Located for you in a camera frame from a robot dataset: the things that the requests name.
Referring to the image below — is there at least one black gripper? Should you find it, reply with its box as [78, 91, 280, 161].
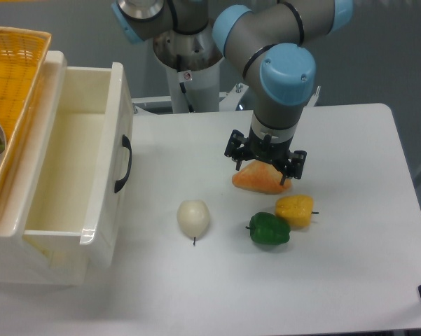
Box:
[224, 125, 307, 186]

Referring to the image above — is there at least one green bell pepper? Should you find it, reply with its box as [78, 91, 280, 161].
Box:
[245, 212, 291, 246]

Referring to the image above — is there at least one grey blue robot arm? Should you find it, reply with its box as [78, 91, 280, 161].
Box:
[111, 1, 353, 179]

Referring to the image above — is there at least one orange triangular bread piece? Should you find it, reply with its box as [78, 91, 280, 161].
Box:
[232, 160, 292, 195]

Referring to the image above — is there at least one yellow bell pepper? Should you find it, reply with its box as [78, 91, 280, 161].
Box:
[275, 195, 315, 228]

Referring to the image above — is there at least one white onion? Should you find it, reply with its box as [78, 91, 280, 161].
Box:
[177, 199, 210, 245]

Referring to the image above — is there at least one white plastic drawer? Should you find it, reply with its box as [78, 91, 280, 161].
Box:
[24, 63, 133, 267]

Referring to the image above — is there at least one yellow woven basket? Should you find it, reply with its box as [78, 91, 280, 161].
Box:
[0, 27, 52, 195]

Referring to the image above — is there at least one white drawer cabinet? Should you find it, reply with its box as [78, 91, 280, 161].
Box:
[0, 51, 87, 286]

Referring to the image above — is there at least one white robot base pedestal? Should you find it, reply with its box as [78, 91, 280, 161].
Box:
[132, 25, 250, 115]

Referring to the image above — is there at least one black drawer handle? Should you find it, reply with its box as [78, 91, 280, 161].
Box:
[113, 134, 132, 194]

